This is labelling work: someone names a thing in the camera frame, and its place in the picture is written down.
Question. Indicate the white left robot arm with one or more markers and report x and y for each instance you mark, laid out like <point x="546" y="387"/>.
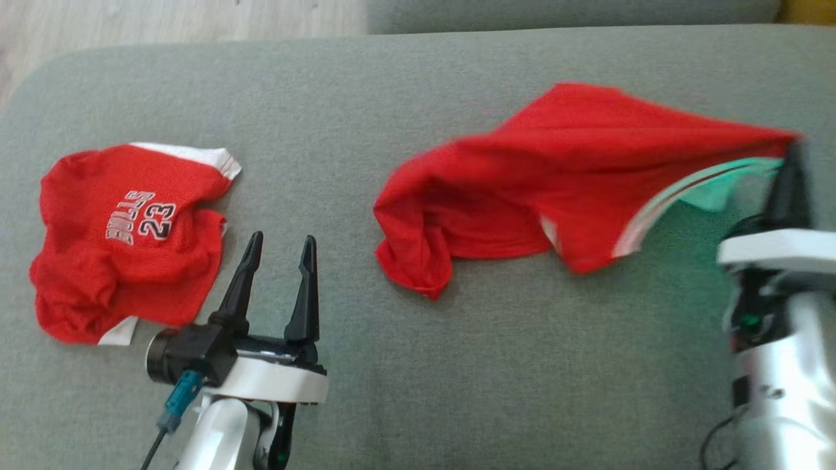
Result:
<point x="219" y="431"/>

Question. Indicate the red jersey shirt white sleeves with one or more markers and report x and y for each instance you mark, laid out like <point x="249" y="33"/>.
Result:
<point x="555" y="176"/>

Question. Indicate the yellow sofa cushion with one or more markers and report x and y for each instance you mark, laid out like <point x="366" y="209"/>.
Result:
<point x="810" y="10"/>

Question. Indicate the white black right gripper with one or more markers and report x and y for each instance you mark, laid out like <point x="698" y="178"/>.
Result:
<point x="784" y="251"/>

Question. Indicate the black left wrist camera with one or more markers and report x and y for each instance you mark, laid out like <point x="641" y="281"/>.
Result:
<point x="189" y="352"/>

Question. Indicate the small red Bulls jersey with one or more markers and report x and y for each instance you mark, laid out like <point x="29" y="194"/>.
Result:
<point x="98" y="281"/>

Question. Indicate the small grey sofa cushion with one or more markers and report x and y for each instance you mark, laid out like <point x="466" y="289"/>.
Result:
<point x="555" y="14"/>

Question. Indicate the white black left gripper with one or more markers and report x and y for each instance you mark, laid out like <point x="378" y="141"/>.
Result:
<point x="274" y="382"/>

